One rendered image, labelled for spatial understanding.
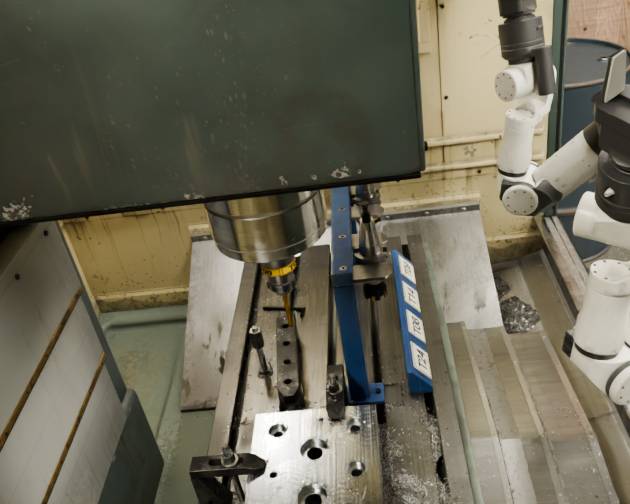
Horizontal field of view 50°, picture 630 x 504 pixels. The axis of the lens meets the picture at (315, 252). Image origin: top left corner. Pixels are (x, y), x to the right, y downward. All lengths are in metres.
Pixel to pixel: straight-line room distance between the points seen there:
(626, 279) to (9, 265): 0.91
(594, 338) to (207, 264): 1.31
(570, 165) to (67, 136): 1.09
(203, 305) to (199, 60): 1.40
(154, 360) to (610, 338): 1.46
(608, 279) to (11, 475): 0.91
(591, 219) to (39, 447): 0.91
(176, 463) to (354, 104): 1.28
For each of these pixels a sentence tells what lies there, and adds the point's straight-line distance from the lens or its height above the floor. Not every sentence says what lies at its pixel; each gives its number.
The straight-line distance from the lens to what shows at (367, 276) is 1.24.
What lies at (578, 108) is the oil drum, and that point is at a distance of 2.98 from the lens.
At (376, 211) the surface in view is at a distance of 1.43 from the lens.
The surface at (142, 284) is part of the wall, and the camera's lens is 2.32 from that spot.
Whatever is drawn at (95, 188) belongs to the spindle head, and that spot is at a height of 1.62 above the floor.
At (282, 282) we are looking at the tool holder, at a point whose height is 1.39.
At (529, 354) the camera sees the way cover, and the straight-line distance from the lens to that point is 1.83.
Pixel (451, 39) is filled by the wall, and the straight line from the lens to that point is 1.90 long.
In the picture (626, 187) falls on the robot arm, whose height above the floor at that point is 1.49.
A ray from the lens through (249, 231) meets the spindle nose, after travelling 0.85.
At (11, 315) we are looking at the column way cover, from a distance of 1.15.
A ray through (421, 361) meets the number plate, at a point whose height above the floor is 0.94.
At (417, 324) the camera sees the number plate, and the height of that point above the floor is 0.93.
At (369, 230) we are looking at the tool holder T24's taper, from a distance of 1.25.
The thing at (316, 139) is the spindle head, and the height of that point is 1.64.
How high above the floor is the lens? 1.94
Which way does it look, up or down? 33 degrees down
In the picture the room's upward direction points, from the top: 10 degrees counter-clockwise
